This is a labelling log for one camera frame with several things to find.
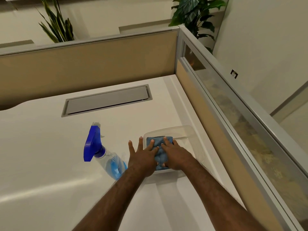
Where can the beige partition panel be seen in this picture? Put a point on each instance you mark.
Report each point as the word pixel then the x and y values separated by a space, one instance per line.
pixel 84 67

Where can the grey metal wall frame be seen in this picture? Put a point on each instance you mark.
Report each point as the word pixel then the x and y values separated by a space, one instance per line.
pixel 288 98

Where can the person's left hand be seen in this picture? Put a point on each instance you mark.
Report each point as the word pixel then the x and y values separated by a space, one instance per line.
pixel 142 163

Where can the blue microfiber cloth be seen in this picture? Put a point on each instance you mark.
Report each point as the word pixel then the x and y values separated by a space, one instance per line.
pixel 158 140

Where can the person's left forearm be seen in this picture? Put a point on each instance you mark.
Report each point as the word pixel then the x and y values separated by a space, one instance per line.
pixel 113 204

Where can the wall switch plate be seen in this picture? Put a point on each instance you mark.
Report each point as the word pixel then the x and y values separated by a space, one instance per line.
pixel 234 74

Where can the white table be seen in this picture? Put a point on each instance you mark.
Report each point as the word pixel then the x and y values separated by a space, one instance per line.
pixel 48 165

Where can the spray bottle blue liquid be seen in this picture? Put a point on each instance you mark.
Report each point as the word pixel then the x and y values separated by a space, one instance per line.
pixel 92 146

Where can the person's right hand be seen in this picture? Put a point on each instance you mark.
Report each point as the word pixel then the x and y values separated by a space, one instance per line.
pixel 179 158

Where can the snake plant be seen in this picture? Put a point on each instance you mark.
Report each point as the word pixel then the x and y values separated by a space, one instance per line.
pixel 60 28

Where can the person's right forearm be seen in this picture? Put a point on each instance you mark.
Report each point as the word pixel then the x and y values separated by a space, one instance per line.
pixel 216 204

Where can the glass-topped beige partition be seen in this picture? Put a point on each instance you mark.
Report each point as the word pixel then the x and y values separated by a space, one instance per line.
pixel 216 122

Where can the clear plastic container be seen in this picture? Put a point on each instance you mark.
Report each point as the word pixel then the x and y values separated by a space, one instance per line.
pixel 187 139

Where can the broad-leaf green plant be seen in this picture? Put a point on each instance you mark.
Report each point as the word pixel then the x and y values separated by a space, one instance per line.
pixel 190 11

